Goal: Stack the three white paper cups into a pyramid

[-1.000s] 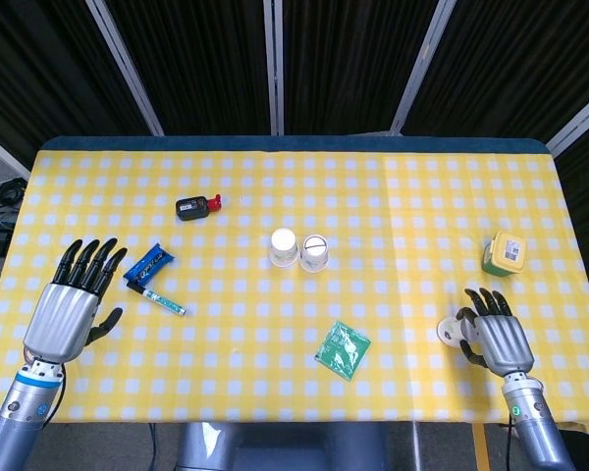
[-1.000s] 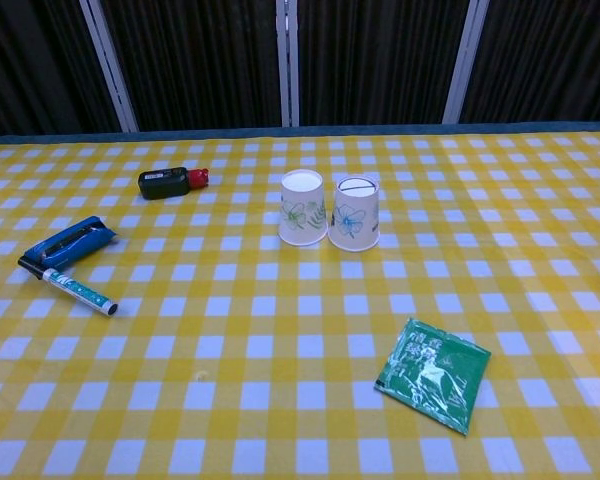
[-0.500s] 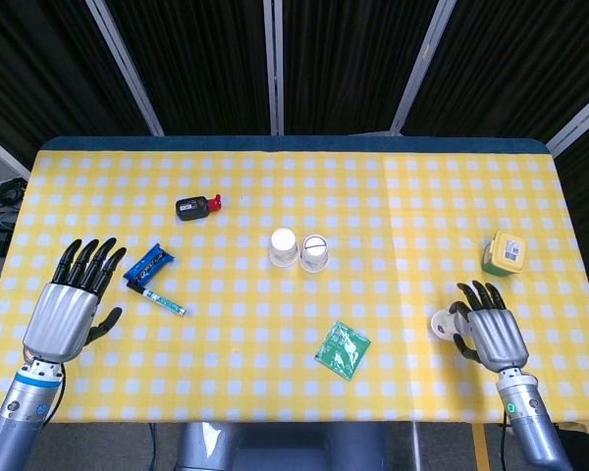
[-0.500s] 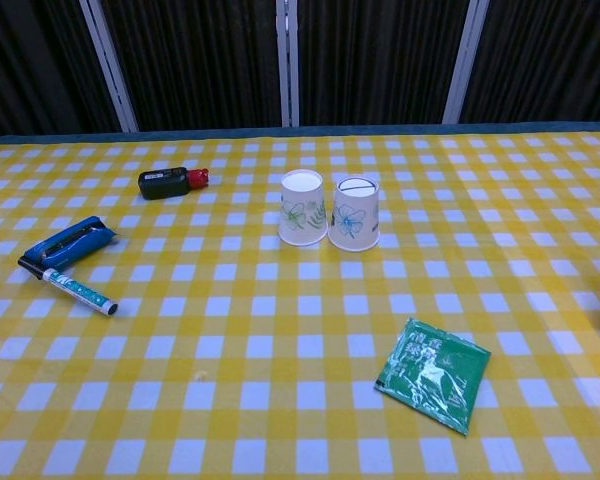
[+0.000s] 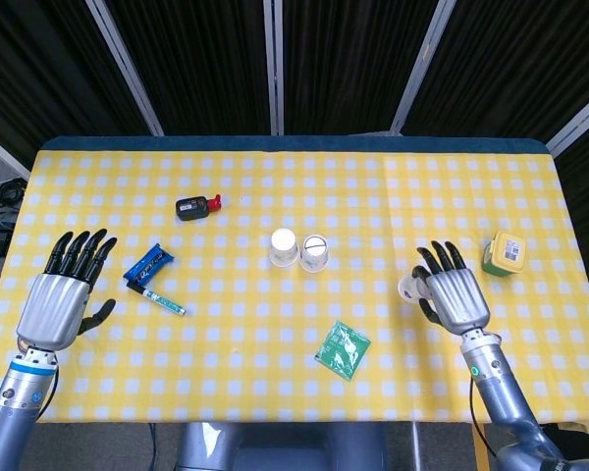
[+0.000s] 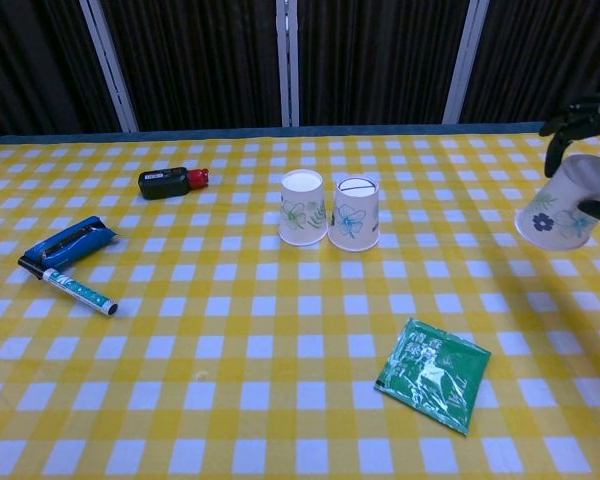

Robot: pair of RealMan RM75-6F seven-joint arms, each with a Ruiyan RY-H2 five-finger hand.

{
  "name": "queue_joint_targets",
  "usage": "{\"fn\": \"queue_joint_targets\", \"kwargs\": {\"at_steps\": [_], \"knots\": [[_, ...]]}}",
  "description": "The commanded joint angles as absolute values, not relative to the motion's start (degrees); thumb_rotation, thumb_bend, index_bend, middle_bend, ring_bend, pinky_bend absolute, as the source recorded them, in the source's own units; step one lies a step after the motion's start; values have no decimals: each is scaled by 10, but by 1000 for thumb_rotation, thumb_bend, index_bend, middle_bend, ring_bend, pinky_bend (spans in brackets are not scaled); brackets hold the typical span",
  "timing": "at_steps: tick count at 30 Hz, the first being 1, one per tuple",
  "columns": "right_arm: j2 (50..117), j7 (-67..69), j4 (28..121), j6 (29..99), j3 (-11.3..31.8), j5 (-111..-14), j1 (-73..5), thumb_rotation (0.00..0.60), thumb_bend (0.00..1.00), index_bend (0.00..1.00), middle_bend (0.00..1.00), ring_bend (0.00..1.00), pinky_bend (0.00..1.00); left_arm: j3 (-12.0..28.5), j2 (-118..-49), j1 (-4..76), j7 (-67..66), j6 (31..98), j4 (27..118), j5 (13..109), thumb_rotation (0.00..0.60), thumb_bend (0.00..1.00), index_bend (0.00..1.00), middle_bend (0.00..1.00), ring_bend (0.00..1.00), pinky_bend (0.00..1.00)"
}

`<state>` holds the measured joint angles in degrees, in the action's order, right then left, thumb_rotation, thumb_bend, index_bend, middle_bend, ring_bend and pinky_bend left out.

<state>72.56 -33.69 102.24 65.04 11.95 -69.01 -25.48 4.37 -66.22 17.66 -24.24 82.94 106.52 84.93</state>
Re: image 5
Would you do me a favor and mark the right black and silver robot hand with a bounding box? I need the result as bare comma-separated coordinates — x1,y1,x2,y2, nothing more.
410,239,492,335

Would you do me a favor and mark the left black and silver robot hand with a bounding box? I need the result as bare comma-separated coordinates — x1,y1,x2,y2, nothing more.
16,228,118,352

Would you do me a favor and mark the green flower white paper cup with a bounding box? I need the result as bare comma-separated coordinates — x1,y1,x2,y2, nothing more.
268,229,299,269

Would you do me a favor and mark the blue flower white paper cup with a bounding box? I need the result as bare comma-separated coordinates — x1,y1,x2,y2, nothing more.
298,234,331,274

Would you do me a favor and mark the green tub with yellow lid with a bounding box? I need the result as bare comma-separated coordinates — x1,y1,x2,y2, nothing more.
481,230,528,277

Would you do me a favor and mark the blue snack bar wrapper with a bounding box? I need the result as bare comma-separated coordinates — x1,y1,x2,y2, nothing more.
123,243,177,285

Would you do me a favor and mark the white marker pen black cap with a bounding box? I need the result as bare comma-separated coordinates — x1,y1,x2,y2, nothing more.
126,280,187,317

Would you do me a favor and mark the green foil sachet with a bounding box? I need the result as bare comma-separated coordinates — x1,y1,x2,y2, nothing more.
314,319,373,382

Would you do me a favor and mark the black bottle with red cap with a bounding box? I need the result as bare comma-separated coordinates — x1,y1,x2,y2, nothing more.
175,193,224,222

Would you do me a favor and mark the yellow white checkered tablecloth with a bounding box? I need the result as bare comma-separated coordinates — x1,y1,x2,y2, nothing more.
0,149,589,426

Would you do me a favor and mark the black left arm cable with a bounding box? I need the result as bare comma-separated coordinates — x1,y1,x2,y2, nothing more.
34,365,61,422

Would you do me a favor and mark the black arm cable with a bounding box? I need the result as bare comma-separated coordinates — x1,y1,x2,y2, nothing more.
467,376,498,458
34,365,61,422

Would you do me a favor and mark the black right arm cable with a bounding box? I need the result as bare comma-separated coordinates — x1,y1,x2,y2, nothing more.
467,376,498,458

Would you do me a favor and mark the black cable bundle on floor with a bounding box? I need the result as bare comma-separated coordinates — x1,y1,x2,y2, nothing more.
0,177,28,212

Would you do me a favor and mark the white partition frame post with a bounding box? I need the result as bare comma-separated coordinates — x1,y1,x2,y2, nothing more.
544,82,589,158
0,128,30,181
389,0,457,136
263,0,285,136
85,0,164,137

